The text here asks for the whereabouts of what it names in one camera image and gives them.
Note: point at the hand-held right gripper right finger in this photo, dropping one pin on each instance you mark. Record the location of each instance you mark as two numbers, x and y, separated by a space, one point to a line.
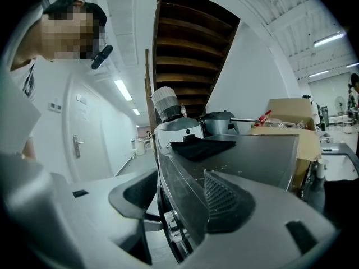
266 228

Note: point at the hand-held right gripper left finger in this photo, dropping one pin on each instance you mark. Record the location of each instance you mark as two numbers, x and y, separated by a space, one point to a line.
106 223

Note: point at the person's right forearm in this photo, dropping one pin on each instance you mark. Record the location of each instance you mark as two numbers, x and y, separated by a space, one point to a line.
28 148

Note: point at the white cabinet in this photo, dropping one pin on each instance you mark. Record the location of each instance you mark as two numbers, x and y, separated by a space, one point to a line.
138 148

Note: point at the white cup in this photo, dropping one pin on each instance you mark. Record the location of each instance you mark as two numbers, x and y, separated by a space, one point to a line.
322 168

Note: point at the steel sink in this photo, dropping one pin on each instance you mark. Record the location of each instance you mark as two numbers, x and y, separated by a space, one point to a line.
340 164

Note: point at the black cloth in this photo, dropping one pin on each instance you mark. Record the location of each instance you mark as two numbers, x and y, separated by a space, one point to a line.
202 148

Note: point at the silver rice cooker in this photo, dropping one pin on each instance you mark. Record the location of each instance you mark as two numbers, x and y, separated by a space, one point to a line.
218 125

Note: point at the white robot with black band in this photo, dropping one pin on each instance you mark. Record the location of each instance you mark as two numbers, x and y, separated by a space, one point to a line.
174 130

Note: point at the ceiling tube light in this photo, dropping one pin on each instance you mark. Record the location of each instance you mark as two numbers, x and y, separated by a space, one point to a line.
318 73
136 111
352 65
329 39
123 90

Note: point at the brown cardboard box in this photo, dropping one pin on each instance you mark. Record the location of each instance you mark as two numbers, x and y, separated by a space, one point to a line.
289 108

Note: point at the grey woven basket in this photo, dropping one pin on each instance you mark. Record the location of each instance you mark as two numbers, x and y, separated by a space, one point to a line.
165 102

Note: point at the small red-label bottle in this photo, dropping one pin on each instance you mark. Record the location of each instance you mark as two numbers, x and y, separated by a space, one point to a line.
183 110

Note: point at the person's white clothing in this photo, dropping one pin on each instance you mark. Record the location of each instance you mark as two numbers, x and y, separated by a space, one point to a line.
19 108

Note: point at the standing fan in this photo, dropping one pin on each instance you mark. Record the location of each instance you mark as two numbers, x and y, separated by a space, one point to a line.
340 104

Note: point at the wooden staircase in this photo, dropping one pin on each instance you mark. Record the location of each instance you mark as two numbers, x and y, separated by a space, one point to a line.
190 52

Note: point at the person's head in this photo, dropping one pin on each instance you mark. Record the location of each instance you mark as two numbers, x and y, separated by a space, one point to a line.
67 29

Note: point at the black head-worn camera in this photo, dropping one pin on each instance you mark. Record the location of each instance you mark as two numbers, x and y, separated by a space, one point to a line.
101 57

